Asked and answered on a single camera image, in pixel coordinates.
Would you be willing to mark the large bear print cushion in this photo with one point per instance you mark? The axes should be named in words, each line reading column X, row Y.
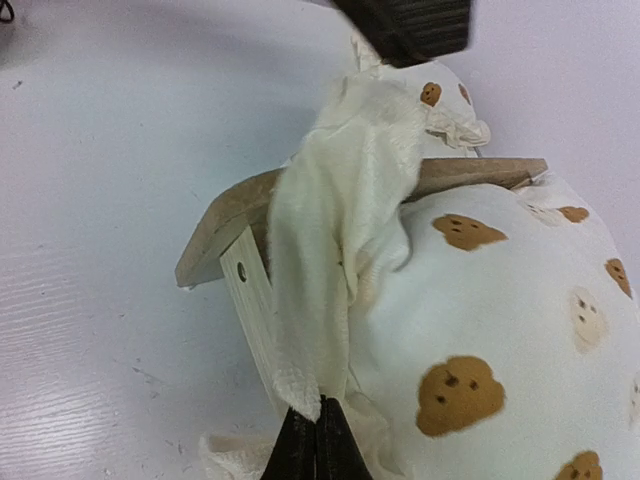
column 477, row 333

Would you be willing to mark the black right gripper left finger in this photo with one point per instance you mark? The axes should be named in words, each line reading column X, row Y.
column 293, row 454

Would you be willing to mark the wooden pet bed frame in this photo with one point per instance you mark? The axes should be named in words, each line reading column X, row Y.
column 230, row 241

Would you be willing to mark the small bear print pillow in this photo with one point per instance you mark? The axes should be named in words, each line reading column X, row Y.
column 450, row 108

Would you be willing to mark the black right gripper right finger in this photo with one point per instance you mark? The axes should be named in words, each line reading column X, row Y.
column 337, row 456

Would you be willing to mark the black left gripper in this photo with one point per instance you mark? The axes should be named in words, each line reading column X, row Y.
column 407, row 33

